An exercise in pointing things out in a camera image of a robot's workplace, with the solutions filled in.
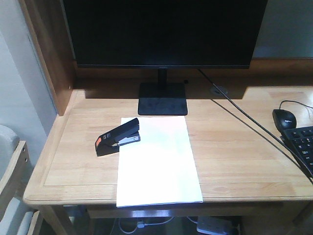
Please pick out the white power strip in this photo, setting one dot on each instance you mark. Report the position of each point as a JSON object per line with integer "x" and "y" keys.
{"x": 216, "y": 226}

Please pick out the black orange stapler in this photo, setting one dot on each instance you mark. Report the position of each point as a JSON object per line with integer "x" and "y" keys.
{"x": 110, "y": 142}

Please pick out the black computer mouse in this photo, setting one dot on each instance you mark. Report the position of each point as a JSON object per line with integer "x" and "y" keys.
{"x": 284, "y": 119}

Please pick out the white paper sheets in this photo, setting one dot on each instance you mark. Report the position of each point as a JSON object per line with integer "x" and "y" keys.
{"x": 160, "y": 168}

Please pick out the wooden chair grey cushion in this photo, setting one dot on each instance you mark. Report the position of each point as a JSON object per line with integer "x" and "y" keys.
{"x": 16, "y": 217}

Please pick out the black keyboard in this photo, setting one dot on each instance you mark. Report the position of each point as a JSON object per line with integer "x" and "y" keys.
{"x": 300, "y": 142}

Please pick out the black monitor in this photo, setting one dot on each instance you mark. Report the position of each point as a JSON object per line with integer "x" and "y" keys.
{"x": 162, "y": 35}

